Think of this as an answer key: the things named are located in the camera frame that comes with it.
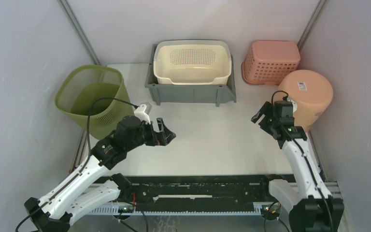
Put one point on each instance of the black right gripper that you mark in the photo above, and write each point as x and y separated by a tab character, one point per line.
266	108

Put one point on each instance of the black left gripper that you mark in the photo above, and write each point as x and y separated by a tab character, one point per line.
164	137

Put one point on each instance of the pink perforated plastic basket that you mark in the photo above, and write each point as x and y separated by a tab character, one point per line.
269	62

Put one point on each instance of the orange plastic bucket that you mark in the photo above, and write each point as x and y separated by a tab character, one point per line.
312	94

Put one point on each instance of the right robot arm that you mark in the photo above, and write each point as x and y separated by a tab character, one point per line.
311	206

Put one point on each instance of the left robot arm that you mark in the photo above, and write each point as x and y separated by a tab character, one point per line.
67	203

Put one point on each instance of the grey plastic storage bin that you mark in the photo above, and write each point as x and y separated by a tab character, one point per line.
216	94

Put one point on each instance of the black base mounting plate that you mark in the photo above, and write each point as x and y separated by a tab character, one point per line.
183	181

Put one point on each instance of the cream perforated plastic basket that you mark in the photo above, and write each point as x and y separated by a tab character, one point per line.
192	62

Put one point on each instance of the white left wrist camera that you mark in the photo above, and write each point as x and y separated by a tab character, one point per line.
142	113

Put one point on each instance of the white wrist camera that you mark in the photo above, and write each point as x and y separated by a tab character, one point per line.
142	113
294	104

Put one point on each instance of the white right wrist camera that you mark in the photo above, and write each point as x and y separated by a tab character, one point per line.
294	104

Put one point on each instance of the aluminium front rail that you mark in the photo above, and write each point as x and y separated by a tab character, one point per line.
236	199

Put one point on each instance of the right aluminium frame post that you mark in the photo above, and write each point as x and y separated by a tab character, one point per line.
311	23

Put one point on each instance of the aluminium frame post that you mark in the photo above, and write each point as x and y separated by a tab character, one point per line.
68	11
311	23

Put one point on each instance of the left aluminium frame post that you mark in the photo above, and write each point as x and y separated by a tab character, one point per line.
68	11

